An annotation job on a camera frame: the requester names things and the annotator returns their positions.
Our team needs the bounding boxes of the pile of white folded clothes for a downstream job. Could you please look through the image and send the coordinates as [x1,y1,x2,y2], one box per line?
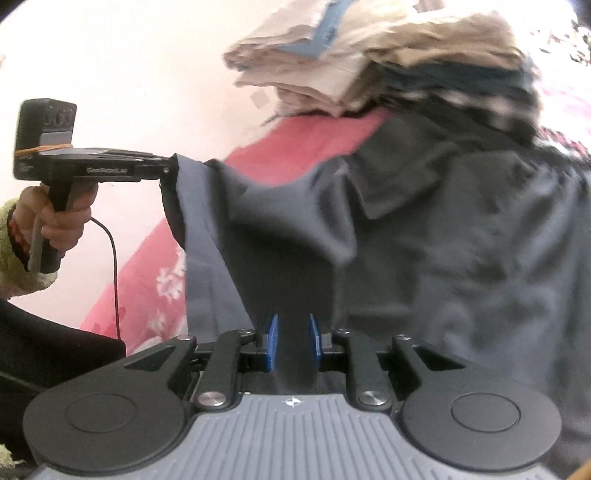
[223,0,402,116]

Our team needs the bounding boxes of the black cable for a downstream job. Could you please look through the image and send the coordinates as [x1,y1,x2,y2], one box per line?
[90,217,126,343]

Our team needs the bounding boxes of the black pants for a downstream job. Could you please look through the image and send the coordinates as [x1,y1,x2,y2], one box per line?
[159,108,591,480]

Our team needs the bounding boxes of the light blue folded cloth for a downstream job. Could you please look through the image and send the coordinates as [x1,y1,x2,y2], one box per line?
[279,0,352,58]

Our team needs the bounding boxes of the person's left hand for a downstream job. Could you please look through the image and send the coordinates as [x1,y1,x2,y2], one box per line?
[9,182,99,254]

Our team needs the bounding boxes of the red floral blanket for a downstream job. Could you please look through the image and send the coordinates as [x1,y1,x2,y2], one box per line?
[81,14,591,356]

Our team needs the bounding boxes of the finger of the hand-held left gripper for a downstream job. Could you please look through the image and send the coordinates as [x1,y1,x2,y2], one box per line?
[139,154,181,183]

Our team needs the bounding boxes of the beige folded clothes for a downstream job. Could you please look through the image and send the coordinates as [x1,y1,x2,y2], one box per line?
[342,11,527,116]

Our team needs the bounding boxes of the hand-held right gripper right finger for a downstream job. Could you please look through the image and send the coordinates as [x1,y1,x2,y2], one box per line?
[308,313,467,411]

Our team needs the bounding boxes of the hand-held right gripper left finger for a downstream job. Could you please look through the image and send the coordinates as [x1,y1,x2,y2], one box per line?
[122,314,281,411]

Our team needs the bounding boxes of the dark blue folded jeans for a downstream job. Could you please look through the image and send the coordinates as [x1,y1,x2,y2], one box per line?
[379,60,536,93]

